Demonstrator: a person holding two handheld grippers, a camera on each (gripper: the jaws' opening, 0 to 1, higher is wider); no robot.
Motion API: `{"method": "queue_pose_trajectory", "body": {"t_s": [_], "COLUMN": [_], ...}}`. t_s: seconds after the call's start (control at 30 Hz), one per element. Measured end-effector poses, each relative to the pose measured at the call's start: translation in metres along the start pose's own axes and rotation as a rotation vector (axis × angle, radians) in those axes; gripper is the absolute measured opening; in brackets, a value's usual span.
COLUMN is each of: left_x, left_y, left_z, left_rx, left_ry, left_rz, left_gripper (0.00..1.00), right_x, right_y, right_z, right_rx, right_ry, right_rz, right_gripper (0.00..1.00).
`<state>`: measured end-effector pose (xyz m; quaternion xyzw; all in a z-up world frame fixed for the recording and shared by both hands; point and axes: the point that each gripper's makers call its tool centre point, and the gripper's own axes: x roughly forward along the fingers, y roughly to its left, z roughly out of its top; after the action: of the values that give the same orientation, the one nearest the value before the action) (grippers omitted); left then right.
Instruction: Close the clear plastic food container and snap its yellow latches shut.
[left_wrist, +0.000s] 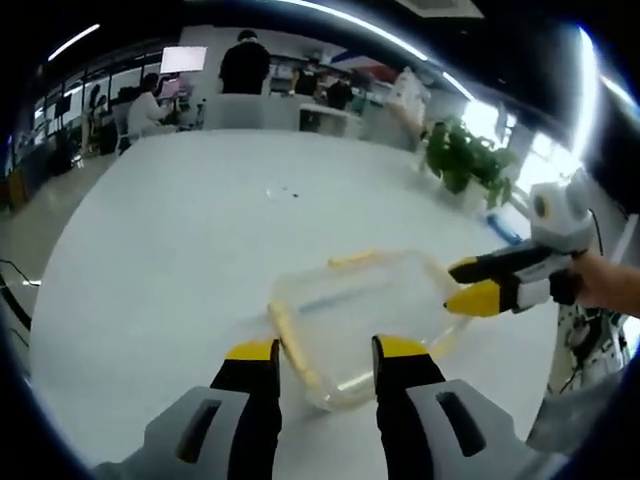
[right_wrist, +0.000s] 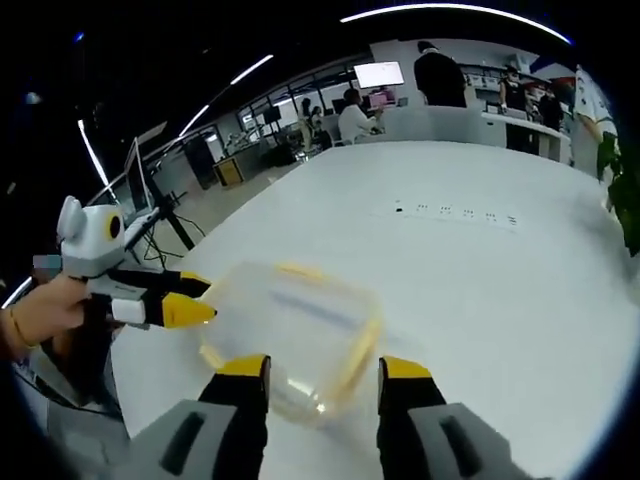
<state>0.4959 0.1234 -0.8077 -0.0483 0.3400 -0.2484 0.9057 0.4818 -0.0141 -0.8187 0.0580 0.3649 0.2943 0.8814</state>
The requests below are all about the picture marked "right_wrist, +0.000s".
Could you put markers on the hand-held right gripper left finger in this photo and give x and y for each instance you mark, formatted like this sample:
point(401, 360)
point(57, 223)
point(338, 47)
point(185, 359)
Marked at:
point(237, 400)

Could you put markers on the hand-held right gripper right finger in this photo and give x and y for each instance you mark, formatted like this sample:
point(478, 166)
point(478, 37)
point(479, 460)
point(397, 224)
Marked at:
point(407, 400)

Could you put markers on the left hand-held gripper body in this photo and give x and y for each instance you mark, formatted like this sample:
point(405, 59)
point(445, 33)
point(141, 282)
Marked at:
point(87, 240)

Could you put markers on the person's left hand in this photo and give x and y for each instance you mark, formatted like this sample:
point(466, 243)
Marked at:
point(55, 305)

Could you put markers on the black tripod stand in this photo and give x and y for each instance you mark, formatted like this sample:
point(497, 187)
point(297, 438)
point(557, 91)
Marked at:
point(172, 215)

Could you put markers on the silver monitor on stand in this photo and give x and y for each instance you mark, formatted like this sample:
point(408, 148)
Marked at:
point(139, 180)

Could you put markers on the yellow cabinet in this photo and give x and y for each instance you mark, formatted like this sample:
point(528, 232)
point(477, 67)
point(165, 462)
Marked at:
point(230, 172)

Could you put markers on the person's own clothing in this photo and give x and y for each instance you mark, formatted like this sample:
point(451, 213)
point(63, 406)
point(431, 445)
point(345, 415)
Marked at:
point(75, 440)

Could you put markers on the table power socket strip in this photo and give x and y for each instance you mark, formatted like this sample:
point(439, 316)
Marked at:
point(450, 212)

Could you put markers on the white low partition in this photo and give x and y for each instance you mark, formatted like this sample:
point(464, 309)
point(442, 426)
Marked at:
point(430, 127)

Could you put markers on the pink screen monitor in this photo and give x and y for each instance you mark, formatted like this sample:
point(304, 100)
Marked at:
point(384, 99)

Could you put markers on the white counter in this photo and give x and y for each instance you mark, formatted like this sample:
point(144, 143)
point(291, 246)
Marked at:
point(525, 135)

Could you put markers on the potted green plant white pot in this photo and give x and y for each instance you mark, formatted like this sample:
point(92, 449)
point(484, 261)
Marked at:
point(625, 200)

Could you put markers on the bright white monitor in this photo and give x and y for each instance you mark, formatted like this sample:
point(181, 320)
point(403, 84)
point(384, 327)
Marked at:
point(379, 75)

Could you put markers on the long curved ceiling light strip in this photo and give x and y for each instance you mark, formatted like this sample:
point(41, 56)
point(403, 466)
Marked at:
point(450, 17)

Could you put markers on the white wall shelf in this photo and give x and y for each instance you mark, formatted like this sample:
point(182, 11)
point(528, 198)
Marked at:
point(487, 82)

